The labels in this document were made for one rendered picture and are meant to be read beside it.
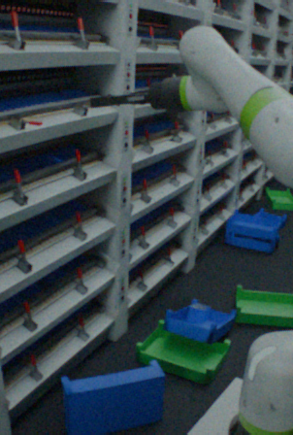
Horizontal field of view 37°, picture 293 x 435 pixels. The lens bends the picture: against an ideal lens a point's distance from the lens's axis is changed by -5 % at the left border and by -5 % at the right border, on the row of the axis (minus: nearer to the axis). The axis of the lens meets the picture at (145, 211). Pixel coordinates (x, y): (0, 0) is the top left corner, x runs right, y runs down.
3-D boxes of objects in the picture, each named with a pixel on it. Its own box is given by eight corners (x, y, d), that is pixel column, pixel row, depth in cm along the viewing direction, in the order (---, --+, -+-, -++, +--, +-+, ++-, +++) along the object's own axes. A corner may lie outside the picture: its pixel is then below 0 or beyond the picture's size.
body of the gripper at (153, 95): (161, 110, 114) (130, 113, 119) (175, 107, 121) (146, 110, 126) (158, 82, 112) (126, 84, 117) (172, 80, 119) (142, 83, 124)
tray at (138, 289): (185, 260, 234) (196, 239, 227) (124, 316, 183) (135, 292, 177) (152, 239, 239) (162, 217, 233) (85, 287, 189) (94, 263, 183)
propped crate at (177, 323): (190, 316, 197) (194, 298, 197) (233, 328, 189) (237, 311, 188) (162, 329, 170) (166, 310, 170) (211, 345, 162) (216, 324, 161)
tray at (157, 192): (191, 186, 220) (202, 161, 213) (125, 226, 170) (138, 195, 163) (156, 165, 226) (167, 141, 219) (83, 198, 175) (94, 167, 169)
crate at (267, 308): (296, 304, 207) (299, 290, 204) (301, 328, 188) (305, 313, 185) (235, 299, 211) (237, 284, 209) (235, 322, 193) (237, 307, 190)
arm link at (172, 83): (191, 72, 116) (178, 73, 109) (196, 116, 120) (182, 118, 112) (171, 74, 119) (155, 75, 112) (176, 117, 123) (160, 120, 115)
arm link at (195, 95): (241, 121, 108) (247, 93, 114) (227, 81, 99) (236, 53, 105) (188, 123, 115) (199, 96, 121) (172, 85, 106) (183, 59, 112)
